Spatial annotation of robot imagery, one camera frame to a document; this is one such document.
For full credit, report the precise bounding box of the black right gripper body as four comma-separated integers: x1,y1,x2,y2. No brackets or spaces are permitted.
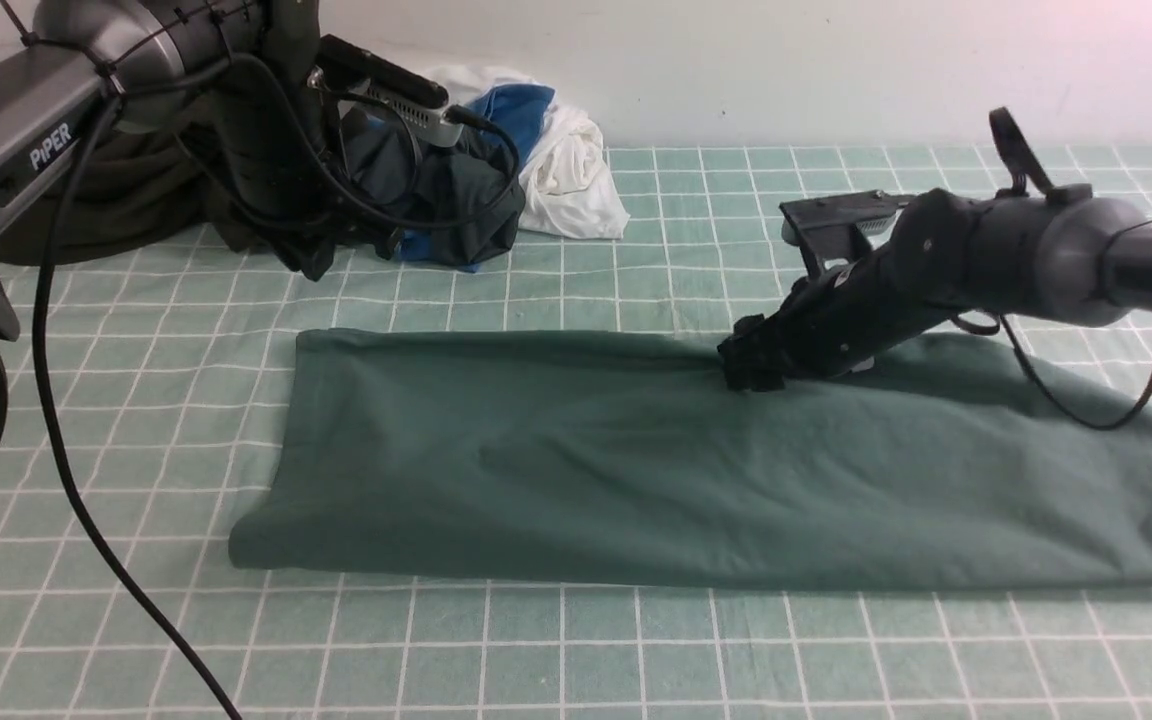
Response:
718,188,1047,392

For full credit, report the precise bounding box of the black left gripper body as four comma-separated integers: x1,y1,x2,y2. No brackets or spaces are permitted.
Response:
175,1,402,281

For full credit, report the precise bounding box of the green long-sleeve top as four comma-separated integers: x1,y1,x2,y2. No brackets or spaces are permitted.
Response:
227,328,1152,592

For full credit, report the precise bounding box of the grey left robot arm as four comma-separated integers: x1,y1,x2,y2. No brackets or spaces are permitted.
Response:
0,1,401,438

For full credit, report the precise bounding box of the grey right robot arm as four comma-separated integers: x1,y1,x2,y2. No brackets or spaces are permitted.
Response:
718,185,1152,391

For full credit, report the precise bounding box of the dark olive crumpled garment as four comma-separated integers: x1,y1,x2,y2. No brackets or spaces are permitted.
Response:
55,113,265,265

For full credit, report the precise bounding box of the dark teal crumpled garment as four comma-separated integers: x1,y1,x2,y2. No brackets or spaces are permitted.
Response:
340,108,525,272

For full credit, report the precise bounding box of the green checkered tablecloth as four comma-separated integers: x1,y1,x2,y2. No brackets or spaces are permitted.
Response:
0,143,1152,719

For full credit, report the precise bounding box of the blue crumpled garment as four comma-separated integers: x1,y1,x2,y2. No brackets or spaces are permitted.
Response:
396,83,554,272

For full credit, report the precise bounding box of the white crumpled garment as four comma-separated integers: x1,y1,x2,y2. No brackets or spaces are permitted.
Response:
425,65,630,240

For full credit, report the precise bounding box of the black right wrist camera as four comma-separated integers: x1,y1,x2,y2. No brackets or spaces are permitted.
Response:
780,190,915,281

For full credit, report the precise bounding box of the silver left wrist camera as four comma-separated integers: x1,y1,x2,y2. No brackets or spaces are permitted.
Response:
316,35,462,149

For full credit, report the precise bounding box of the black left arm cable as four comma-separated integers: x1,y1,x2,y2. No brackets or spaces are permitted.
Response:
0,0,526,720

